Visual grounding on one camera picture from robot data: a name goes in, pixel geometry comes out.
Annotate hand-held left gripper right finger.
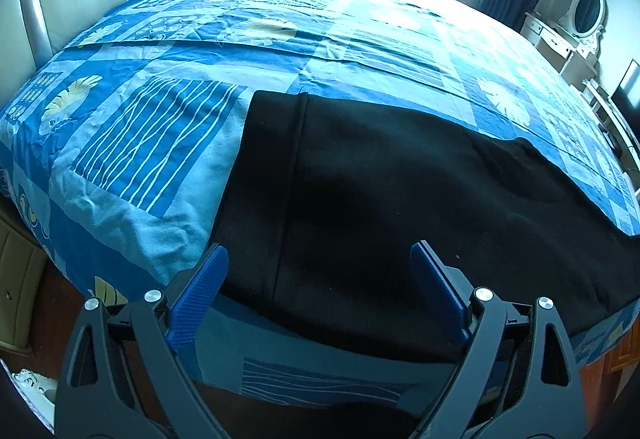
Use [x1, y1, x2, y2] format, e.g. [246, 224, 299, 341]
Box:
[410, 240, 587, 439]

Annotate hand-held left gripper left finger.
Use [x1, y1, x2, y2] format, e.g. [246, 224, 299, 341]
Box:
[54, 243, 231, 439]

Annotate black pants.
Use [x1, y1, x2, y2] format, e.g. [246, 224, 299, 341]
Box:
[212, 89, 640, 365]

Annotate blue printed bed sheet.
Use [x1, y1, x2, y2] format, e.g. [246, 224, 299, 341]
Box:
[0, 0, 640, 412]

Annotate cream nightstand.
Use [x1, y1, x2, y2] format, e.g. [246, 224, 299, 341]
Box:
[0, 219, 48, 350]

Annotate white ornate object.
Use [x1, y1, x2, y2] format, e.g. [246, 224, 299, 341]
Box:
[10, 368, 58, 401]

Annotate white desk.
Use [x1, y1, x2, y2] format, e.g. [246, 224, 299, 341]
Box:
[582, 78, 640, 170]

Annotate black monitor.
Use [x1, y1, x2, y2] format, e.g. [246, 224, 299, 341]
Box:
[612, 60, 640, 120]

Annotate white dressing table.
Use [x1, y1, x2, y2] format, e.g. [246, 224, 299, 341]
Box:
[520, 12, 588, 75]

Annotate white oval vanity mirror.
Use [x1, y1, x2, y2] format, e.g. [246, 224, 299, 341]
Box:
[557, 0, 608, 52]

